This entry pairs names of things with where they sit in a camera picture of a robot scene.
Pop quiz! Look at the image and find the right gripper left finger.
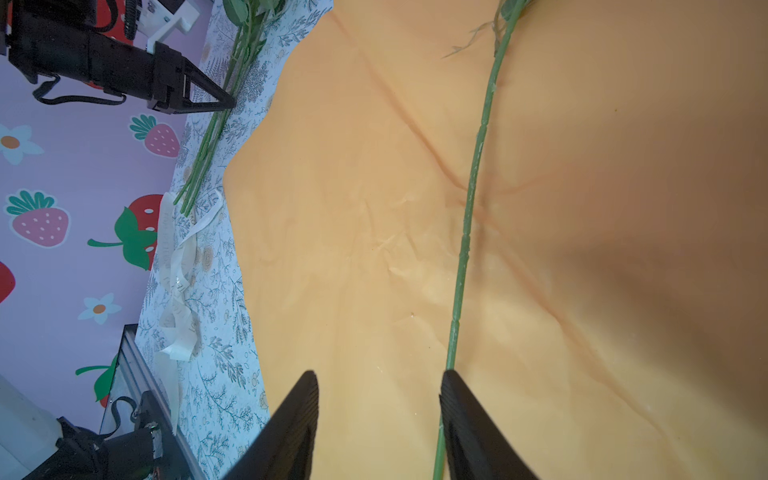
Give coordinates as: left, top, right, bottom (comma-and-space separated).
224, 370, 319, 480

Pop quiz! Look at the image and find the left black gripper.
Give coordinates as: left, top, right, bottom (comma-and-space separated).
2, 1, 236, 114

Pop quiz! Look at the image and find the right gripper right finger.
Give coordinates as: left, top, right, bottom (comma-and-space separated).
439, 370, 538, 480

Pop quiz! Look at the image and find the orange wrapping paper sheet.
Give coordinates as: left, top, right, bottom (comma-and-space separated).
224, 1, 767, 479

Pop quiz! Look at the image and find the cream ribbon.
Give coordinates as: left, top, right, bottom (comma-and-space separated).
154, 189, 224, 361

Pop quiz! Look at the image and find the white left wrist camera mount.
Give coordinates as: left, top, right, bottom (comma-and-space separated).
137, 0, 200, 54

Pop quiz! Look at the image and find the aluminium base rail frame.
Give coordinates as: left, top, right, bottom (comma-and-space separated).
99, 324, 205, 479

